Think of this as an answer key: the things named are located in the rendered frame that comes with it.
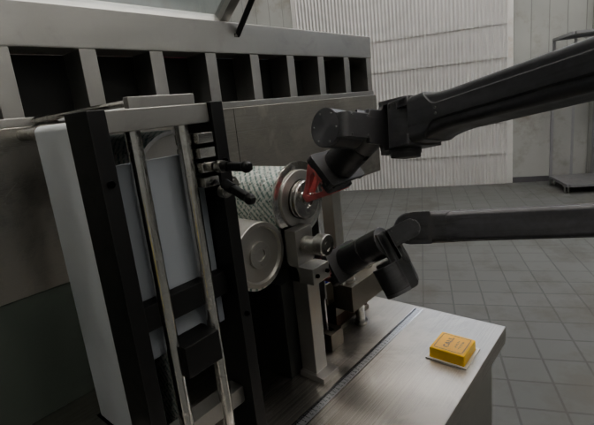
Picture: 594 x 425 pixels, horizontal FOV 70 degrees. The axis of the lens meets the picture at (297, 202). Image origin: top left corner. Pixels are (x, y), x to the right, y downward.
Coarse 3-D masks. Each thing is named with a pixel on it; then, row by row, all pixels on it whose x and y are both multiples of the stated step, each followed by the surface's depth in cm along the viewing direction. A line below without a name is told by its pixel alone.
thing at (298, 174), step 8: (288, 176) 79; (296, 176) 80; (304, 176) 82; (288, 184) 79; (280, 192) 78; (288, 192) 79; (280, 200) 78; (280, 208) 78; (288, 208) 79; (288, 216) 79; (312, 216) 85; (288, 224) 80; (296, 224) 81
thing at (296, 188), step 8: (296, 184) 80; (304, 184) 80; (296, 192) 78; (288, 200) 79; (296, 200) 78; (304, 200) 80; (296, 208) 78; (304, 208) 80; (312, 208) 82; (296, 216) 81; (304, 216) 80
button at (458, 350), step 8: (440, 336) 89; (448, 336) 89; (456, 336) 88; (432, 344) 87; (440, 344) 86; (448, 344) 86; (456, 344) 86; (464, 344) 85; (472, 344) 85; (432, 352) 86; (440, 352) 84; (448, 352) 83; (456, 352) 83; (464, 352) 83; (472, 352) 85; (448, 360) 84; (456, 360) 83; (464, 360) 82
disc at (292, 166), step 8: (288, 168) 79; (296, 168) 81; (304, 168) 83; (280, 176) 78; (280, 184) 78; (320, 184) 87; (272, 192) 77; (272, 200) 77; (320, 200) 87; (272, 208) 77; (320, 208) 87; (280, 216) 78; (280, 224) 78; (312, 224) 86
